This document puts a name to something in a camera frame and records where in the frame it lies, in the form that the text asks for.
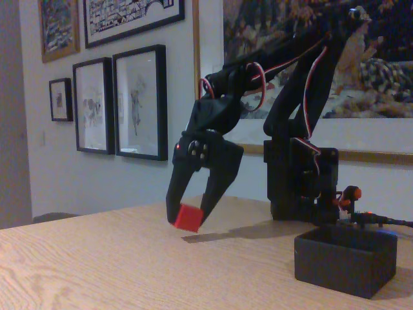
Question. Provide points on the red cube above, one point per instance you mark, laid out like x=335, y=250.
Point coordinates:
x=188, y=219

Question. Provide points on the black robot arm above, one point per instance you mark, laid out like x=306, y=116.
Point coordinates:
x=284, y=161

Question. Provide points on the black box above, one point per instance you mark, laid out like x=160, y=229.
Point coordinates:
x=338, y=264

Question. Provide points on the tall black framed drawing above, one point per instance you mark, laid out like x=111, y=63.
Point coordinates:
x=140, y=103

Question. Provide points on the medium black framed drawing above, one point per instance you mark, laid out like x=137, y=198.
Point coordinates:
x=93, y=106

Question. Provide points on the dark chair back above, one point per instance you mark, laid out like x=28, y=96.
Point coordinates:
x=55, y=217

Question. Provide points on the small controller board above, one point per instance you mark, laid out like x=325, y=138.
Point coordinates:
x=343, y=217

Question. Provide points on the black clamp with orange knobs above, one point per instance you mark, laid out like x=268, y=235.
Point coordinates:
x=350, y=193

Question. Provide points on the black framed cityscape print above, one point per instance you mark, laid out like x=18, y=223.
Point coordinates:
x=129, y=19

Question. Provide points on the small black framed picture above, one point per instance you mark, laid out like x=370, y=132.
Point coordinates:
x=60, y=100

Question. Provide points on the large gold framed painting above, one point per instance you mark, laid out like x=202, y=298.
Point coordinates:
x=380, y=103

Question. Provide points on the wood framed colourful painting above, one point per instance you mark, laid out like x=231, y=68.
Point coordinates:
x=59, y=26

